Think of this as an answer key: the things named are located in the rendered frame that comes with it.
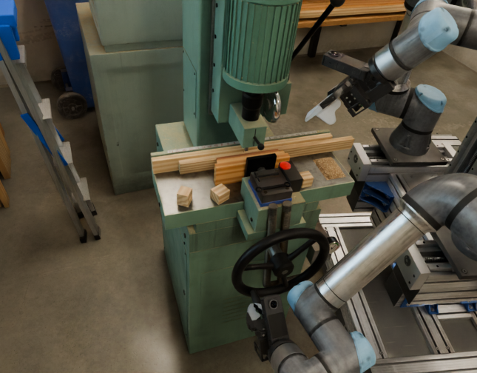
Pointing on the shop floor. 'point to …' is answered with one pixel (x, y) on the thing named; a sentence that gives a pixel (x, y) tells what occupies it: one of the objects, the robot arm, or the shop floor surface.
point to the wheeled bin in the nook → (75, 83)
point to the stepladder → (16, 76)
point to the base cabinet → (216, 289)
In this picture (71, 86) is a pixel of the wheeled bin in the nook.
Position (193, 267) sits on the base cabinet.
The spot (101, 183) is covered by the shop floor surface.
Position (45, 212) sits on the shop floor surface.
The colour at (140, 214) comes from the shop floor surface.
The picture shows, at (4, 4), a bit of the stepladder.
